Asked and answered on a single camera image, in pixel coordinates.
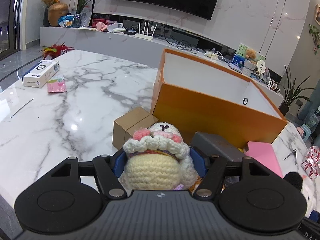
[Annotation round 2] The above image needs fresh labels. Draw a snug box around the dark grey gift box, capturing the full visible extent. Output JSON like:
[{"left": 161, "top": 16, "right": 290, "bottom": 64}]
[{"left": 190, "top": 132, "right": 245, "bottom": 162}]

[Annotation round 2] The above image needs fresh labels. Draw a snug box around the brown cardboard box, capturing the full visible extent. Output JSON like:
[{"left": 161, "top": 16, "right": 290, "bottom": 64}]
[{"left": 112, "top": 107, "right": 158, "bottom": 150}]

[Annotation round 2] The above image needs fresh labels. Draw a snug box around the pink pouch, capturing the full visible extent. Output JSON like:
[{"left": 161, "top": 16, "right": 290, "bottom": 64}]
[{"left": 244, "top": 141, "right": 283, "bottom": 178}]

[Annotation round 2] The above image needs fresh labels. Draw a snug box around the cream crochet doll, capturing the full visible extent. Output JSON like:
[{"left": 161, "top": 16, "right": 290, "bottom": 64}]
[{"left": 119, "top": 122, "right": 200, "bottom": 190}]

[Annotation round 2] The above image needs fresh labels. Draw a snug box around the large orange storage box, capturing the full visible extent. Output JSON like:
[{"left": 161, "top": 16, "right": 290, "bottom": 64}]
[{"left": 151, "top": 49, "right": 287, "bottom": 148}]

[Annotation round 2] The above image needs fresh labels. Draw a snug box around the metal nail clipper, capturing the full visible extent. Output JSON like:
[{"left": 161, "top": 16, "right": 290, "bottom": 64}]
[{"left": 283, "top": 149, "right": 297, "bottom": 165}]

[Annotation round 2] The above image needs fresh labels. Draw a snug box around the pink sticky note pack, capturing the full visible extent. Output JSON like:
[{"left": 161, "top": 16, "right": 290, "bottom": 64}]
[{"left": 47, "top": 75, "right": 67, "bottom": 93}]

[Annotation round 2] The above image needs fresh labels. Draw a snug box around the red white gift wrap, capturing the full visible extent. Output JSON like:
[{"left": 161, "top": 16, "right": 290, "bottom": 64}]
[{"left": 301, "top": 146, "right": 320, "bottom": 180}]

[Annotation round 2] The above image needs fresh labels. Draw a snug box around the white plush toy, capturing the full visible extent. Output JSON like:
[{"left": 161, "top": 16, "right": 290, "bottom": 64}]
[{"left": 284, "top": 172, "right": 319, "bottom": 224}]

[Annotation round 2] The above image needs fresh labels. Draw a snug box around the green potted plant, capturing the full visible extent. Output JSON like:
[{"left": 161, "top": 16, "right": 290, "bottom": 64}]
[{"left": 279, "top": 65, "right": 315, "bottom": 116}]

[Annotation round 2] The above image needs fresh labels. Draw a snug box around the thin metal rod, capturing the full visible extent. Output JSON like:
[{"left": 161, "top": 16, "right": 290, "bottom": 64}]
[{"left": 10, "top": 98, "right": 34, "bottom": 118}]

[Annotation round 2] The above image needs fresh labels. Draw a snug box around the white power strip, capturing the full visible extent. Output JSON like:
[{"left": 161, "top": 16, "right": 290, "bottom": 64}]
[{"left": 204, "top": 50, "right": 220, "bottom": 60}]

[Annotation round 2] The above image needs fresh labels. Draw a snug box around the white product box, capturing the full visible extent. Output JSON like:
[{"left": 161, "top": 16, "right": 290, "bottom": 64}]
[{"left": 22, "top": 60, "right": 60, "bottom": 88}]

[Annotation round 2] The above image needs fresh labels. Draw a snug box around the small teddy bear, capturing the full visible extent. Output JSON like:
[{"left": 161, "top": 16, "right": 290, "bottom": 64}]
[{"left": 245, "top": 48, "right": 256, "bottom": 61}]

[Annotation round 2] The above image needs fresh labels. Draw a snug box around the red feather toy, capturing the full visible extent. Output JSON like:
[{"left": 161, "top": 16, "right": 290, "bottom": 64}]
[{"left": 40, "top": 43, "right": 74, "bottom": 60}]

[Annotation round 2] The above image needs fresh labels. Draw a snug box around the white wifi router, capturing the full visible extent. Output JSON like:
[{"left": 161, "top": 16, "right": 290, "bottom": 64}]
[{"left": 134, "top": 21, "right": 157, "bottom": 41}]

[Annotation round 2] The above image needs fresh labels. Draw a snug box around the golden vase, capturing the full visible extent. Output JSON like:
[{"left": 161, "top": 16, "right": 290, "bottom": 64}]
[{"left": 48, "top": 3, "right": 68, "bottom": 27}]

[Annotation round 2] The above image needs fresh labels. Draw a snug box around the tall green plant in vase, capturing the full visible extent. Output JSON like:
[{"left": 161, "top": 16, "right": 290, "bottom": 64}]
[{"left": 72, "top": 0, "right": 104, "bottom": 29}]

